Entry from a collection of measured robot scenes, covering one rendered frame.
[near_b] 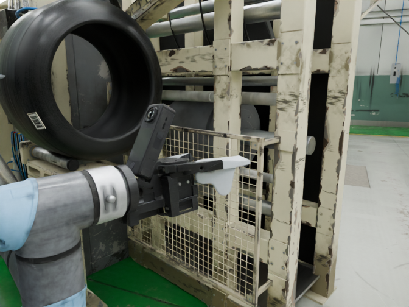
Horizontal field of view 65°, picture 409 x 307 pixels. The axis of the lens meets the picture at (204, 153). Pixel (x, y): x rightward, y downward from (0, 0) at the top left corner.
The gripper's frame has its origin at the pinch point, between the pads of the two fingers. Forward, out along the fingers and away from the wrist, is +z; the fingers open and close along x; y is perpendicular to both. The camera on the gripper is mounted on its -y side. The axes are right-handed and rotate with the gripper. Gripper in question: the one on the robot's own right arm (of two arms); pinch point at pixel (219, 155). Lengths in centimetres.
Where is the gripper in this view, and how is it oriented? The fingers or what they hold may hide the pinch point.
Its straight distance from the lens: 58.0
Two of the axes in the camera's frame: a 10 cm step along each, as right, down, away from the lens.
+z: 7.5, -1.4, 6.4
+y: 0.9, 9.9, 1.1
